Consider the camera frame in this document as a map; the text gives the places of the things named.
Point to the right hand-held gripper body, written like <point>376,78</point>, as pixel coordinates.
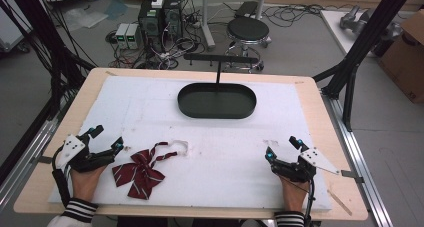
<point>315,158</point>

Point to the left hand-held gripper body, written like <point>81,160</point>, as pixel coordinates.
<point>71,150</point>

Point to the red striped bow tie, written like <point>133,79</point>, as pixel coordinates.
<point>141,173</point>

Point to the person's left hand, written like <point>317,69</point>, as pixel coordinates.
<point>83,183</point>

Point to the person's right hand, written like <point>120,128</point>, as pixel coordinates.
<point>294,195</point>

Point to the thin wooden stick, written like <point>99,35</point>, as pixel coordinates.
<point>340,203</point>

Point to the white foam mat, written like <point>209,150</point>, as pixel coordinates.
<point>213,147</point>

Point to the black tray hanger stand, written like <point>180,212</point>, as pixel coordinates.
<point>216,102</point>

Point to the grey power supply unit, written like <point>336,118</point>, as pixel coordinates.
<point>121,35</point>
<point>134,36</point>

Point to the clear plastic sheet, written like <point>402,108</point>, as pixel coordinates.
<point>85,17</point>

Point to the black computer tower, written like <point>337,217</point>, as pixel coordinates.
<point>150,23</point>
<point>173,18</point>

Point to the black round stool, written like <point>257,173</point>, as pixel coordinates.
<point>248,30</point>

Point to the brown cardboard box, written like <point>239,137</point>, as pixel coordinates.
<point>405,60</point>

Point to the grey machine part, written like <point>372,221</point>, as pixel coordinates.
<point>355,18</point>

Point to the black flat device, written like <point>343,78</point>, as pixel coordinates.
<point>246,9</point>

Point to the white box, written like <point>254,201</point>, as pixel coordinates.
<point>157,1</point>

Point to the grey desk leg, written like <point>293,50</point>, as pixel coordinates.
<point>207,20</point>

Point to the grey metal bracket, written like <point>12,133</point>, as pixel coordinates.
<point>351,176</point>

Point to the aluminium rail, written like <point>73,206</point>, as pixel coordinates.
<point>360,153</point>
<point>26,153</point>

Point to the black metal frame stand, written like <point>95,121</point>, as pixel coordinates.
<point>366,37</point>
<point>50,40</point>

